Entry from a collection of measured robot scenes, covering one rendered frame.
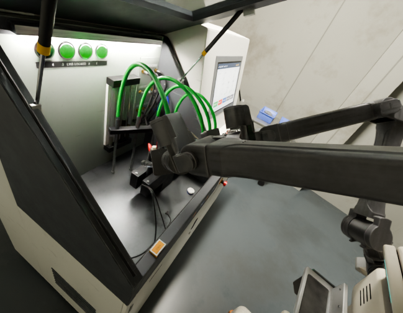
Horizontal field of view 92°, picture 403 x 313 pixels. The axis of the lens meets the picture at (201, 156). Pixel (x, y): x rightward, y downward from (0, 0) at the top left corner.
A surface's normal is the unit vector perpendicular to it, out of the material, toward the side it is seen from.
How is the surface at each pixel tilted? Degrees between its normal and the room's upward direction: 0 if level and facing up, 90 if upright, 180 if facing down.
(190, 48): 90
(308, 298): 0
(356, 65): 90
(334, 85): 90
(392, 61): 90
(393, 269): 43
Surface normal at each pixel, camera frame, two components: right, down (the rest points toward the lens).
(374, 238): 0.11, 0.03
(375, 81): -0.59, 0.32
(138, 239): 0.33, -0.75
